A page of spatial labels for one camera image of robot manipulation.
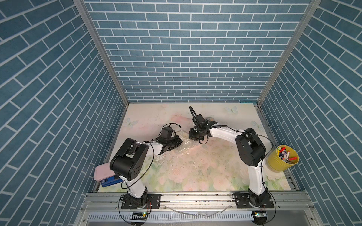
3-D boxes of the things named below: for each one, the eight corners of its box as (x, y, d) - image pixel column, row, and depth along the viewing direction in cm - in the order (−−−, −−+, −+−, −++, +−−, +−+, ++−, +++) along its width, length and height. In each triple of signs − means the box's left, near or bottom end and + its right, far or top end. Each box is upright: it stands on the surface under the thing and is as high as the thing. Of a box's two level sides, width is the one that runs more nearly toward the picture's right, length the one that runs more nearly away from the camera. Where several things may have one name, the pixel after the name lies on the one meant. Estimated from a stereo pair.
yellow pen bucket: (267, 173, 86) (279, 164, 74) (260, 155, 94) (271, 144, 82) (287, 173, 86) (302, 164, 74) (279, 155, 94) (292, 144, 82)
